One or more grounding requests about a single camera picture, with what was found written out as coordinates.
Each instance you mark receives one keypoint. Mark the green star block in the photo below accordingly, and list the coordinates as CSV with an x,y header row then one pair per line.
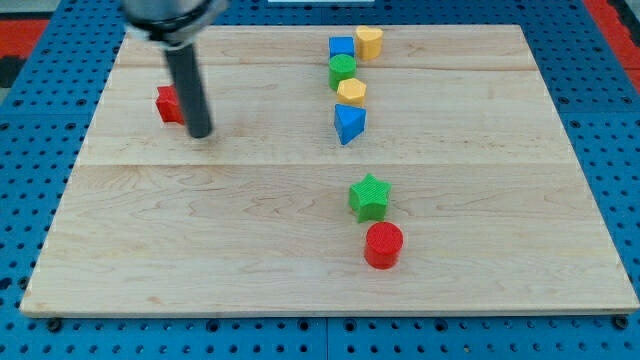
x,y
369,199

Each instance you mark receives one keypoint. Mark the blue triangle block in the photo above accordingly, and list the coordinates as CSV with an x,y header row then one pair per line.
x,y
349,122

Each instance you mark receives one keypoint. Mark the wooden board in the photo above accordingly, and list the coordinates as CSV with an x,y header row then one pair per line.
x,y
254,220

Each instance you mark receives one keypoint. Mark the red cylinder block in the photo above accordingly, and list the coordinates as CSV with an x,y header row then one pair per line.
x,y
383,244

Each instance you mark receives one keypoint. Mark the yellow hexagon block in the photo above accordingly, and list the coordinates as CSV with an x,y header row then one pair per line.
x,y
351,92

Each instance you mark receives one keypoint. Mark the green cylinder block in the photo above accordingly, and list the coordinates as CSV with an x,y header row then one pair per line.
x,y
340,67

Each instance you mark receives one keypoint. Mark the blue cube block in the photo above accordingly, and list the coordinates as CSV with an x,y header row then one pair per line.
x,y
341,45

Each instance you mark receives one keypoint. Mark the yellow heart block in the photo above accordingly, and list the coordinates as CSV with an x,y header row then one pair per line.
x,y
369,42

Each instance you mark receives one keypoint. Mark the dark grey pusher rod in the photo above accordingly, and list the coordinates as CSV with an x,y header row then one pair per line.
x,y
184,70

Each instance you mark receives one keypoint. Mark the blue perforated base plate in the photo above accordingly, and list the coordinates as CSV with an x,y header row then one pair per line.
x,y
47,112

